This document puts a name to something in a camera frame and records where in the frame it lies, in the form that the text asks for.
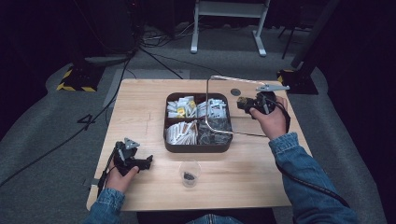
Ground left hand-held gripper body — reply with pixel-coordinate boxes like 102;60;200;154
113;137;141;177

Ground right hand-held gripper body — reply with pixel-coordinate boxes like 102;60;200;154
254;84;290;115

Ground transparent box lid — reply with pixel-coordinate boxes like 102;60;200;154
205;75;269;138

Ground clear plastic cup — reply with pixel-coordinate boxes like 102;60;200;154
178;160;203;189

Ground brown four-compartment box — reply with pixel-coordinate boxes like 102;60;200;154
163;91;233;154

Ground person's right hand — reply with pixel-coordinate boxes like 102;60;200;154
249;95;290;141

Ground person's left hand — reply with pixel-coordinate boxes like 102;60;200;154
106;166;140;193

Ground pile of white red-print packets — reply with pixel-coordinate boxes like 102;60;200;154
196;97;228;119

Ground black yellow-striped stand base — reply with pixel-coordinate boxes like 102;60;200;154
276;68;319;95
56;63;106;93

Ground grey tape piece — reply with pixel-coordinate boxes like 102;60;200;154
83;177;102;188

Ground pile of dark packets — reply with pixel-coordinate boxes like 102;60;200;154
197;118;233;145

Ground pile of white brown sticks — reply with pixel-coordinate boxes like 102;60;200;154
166;119;199;146

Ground pile of white yellow packets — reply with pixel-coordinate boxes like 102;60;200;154
167;95;198;119

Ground black tripod legs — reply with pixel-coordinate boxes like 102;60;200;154
277;23;313;61

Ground person's lap in jeans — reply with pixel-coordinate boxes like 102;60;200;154
186;213;245;224

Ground white metal stand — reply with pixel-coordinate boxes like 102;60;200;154
190;0;271;58

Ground left hand-held gripper black cable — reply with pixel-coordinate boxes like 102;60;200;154
97;147;121;198

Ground hand-held gripper black cable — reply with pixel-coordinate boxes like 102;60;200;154
264;94;351;209
97;147;121;198

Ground thin black floor cable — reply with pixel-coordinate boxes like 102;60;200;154
152;52;226;80

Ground long black floor cable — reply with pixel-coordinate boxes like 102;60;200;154
0;52;136;189

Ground grey slanted metal post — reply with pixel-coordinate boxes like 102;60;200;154
290;0;341;69

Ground right hand-held gripper black cable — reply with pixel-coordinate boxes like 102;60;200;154
264;94;351;209

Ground bundle of floor cables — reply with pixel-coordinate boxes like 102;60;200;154
141;21;200;49

